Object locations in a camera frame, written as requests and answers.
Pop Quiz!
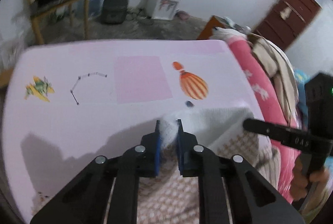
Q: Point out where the pink fleece blanket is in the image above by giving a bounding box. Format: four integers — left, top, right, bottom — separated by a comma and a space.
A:
226, 36, 300, 202

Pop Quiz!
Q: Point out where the black round bin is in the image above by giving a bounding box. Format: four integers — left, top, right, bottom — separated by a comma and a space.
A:
101, 0, 128, 25

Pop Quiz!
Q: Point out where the dark red wooden door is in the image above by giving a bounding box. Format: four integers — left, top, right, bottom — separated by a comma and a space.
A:
253, 0, 321, 51

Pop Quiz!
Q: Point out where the spare blue water jug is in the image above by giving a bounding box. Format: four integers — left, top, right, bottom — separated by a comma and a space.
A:
89, 0, 102, 17

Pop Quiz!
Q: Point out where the white water dispenser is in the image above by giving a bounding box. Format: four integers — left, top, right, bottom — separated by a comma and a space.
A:
146, 0, 181, 21

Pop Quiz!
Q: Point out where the beige folded garment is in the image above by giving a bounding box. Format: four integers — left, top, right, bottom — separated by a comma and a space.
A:
213, 27, 300, 123

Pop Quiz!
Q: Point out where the right hand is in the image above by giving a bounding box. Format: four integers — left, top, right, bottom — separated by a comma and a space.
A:
290, 156, 330, 202

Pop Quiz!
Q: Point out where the blue plush toy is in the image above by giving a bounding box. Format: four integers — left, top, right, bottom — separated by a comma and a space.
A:
293, 68, 310, 122

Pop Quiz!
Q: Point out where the pink cartoon bed sheet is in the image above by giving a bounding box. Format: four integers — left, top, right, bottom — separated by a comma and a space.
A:
2, 40, 262, 223

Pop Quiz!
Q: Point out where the beige white houndstooth sweater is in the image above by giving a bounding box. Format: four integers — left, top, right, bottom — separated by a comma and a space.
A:
137, 107, 281, 223

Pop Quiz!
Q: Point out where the wooden chair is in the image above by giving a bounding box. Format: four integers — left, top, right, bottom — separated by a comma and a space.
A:
28, 0, 89, 45

